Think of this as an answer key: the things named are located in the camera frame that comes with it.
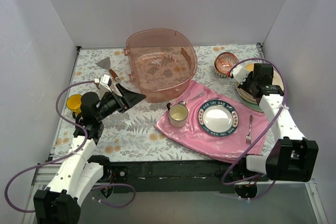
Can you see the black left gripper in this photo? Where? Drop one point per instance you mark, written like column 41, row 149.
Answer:
column 121, row 98

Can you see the pink satin cloth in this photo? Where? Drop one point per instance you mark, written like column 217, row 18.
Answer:
column 194, row 136

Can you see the metal spatula wooden handle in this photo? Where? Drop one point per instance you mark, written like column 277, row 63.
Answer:
column 106, row 64

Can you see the light green plate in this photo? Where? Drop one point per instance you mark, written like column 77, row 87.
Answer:
column 252, row 106

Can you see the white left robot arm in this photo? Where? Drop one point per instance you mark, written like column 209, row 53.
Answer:
column 61, row 200

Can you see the silver fork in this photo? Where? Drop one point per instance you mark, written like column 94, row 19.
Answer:
column 248, row 137

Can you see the pink translucent plastic bin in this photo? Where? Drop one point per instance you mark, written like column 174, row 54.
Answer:
column 162, row 61

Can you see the cream enamel mug black rim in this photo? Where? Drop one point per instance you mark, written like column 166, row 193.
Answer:
column 178, row 114

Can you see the green rimmed white plate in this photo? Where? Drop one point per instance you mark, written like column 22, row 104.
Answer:
column 218, row 118

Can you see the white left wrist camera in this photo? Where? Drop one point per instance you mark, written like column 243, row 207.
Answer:
column 104, row 83

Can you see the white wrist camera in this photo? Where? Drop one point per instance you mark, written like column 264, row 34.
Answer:
column 239, row 73
column 104, row 83

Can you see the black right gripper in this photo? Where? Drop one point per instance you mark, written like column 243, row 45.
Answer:
column 248, row 83

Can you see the silver spoon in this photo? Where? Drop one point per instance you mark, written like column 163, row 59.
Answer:
column 197, row 96

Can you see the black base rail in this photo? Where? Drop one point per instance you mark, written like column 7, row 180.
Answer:
column 172, row 176

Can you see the red patterned bowl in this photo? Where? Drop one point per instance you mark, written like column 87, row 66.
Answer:
column 225, row 61

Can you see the cream and yellow floral plate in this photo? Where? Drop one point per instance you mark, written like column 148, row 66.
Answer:
column 277, row 80

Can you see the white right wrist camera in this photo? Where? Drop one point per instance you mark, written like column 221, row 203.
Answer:
column 239, row 73

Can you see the yellow enamel mug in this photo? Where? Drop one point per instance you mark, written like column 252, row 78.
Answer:
column 73, row 104

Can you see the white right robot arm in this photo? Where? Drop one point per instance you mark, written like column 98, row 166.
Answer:
column 293, row 156

